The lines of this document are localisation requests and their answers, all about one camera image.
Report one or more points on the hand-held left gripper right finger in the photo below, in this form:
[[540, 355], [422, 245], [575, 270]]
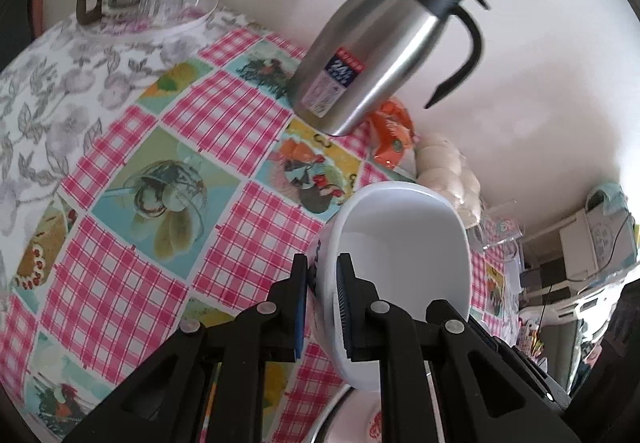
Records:
[[344, 303]]

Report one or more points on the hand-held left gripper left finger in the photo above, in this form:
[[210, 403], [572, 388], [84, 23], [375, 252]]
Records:
[[299, 308]]

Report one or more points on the white bowl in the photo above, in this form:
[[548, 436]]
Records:
[[400, 248]]

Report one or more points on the strawberry print bowl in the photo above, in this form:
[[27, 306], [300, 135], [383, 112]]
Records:
[[372, 428]]

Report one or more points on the clear plastic container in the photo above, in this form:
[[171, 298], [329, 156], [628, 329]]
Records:
[[505, 243]]

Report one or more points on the white wooden chair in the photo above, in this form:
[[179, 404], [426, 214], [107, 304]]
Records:
[[575, 243]]

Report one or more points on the bag of steamed buns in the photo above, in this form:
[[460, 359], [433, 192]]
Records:
[[450, 173]]

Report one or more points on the orange snack packet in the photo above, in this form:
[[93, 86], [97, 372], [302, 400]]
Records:
[[392, 133]]

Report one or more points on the pink checked printed tablecloth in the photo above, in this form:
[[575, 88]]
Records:
[[100, 248]]

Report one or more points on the stainless steel thermos jug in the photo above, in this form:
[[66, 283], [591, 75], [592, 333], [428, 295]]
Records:
[[380, 38]]

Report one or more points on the white tray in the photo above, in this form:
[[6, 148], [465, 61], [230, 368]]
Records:
[[170, 30]]

